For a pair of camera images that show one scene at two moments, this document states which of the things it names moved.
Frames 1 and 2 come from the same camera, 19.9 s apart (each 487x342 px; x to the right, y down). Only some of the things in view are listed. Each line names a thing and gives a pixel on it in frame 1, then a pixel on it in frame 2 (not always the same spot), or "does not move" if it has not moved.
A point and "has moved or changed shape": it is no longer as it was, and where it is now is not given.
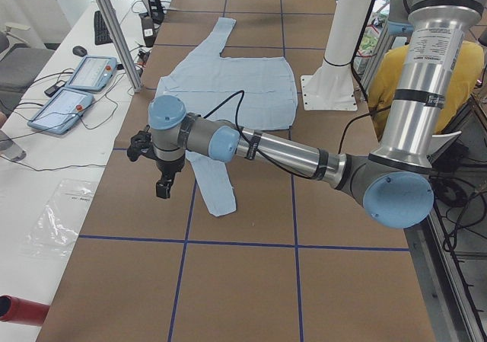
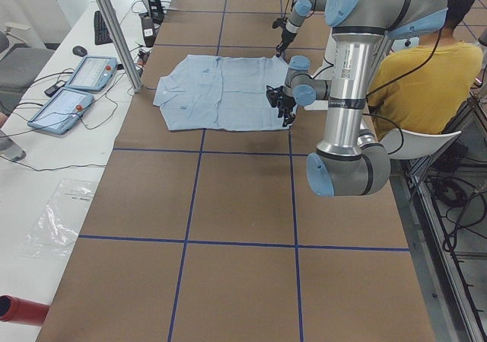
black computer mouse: x=79 y=50 does not move
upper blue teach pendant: x=93 y=74 does not move
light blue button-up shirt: x=256 y=92 has moved or changed shape
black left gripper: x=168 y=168 to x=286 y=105
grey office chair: x=20 y=63 does not move
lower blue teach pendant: x=62 y=110 does not move
